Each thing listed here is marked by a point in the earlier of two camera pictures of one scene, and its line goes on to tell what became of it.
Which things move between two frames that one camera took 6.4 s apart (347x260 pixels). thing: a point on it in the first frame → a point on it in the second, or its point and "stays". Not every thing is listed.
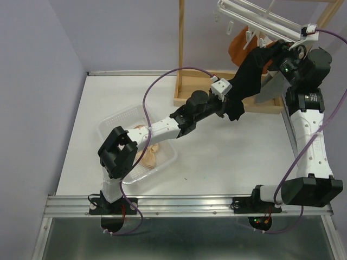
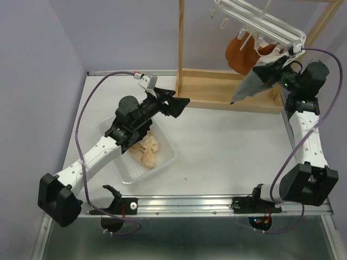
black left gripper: [222, 105] → [176, 105]
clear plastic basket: [148, 160] stays
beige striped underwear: [149, 157] stays
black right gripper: [282, 50] → [267, 72]
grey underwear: [276, 87] → [255, 82]
